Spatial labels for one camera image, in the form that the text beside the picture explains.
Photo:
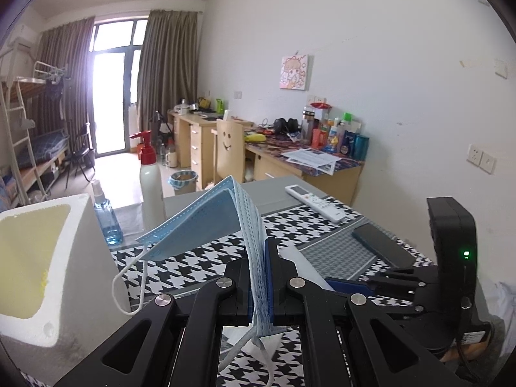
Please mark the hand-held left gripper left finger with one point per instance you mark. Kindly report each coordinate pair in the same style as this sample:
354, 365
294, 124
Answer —
238, 290

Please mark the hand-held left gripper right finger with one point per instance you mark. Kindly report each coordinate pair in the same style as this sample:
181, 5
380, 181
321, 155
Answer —
271, 290

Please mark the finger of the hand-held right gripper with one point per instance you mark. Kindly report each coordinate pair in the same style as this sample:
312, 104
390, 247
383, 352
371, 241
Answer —
411, 276
350, 285

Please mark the white packets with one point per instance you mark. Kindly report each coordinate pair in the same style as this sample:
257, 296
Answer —
302, 266

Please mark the blue face mask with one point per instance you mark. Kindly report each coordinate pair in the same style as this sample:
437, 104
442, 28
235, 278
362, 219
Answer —
201, 225

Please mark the white foam box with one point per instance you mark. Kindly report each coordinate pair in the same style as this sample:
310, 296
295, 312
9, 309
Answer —
92, 258

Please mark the black phone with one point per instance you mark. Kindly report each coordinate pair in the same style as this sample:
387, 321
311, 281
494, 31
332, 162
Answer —
383, 245

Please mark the houndstooth table mat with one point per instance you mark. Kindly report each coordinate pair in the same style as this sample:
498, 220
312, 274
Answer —
193, 266

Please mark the white remote control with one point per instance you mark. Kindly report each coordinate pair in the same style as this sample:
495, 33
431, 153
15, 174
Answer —
314, 202

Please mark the wooden desk with patterned cover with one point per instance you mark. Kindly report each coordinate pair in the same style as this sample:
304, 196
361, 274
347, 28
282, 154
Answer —
282, 169

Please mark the trash bin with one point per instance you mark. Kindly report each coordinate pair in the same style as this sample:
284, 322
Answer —
183, 181

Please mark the white pump bottle red cap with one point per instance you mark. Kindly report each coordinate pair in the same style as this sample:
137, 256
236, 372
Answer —
152, 193

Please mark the printed papers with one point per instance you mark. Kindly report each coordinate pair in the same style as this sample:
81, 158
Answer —
310, 158

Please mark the wooden chair with smiley face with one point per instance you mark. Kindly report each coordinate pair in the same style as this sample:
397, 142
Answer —
228, 153

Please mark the blue spray bottle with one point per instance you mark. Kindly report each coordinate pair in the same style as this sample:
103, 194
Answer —
108, 225

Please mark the cluster of toiletry bottles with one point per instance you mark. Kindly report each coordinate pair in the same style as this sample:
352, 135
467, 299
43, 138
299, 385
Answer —
334, 137

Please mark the yellow bag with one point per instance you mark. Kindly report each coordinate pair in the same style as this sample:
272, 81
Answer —
255, 137

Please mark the wooden desk with drawers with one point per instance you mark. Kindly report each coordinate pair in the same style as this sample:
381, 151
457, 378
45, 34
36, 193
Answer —
197, 137

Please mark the black headphones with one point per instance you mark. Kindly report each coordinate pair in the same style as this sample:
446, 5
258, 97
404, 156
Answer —
286, 125

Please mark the green box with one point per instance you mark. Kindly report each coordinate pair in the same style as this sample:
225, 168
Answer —
219, 106

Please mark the metal cooking pot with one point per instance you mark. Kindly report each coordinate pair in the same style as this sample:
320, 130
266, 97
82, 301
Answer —
185, 107

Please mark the black folding chair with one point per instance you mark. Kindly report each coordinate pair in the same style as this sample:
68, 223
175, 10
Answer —
82, 157

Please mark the brown curtain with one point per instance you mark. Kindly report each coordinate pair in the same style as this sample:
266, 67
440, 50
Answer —
64, 88
169, 72

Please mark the glass balcony door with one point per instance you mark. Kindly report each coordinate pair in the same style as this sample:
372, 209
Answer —
115, 88

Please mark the blue plaid mattress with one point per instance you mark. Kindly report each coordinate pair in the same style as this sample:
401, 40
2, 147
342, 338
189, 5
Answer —
42, 149

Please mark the metal bunk bed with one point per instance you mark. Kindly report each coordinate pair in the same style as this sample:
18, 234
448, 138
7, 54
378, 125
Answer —
36, 157

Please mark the dark hanging clothes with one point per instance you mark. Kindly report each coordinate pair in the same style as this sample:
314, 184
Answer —
55, 96

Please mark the metal bed ladder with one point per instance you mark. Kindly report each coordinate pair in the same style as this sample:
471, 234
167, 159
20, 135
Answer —
18, 137

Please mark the white air conditioner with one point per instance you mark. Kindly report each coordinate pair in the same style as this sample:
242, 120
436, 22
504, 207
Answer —
22, 37

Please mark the double wall outlet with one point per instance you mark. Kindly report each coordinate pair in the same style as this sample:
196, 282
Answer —
481, 158

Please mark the pink wall picture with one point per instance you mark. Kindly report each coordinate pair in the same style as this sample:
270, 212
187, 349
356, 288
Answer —
295, 71

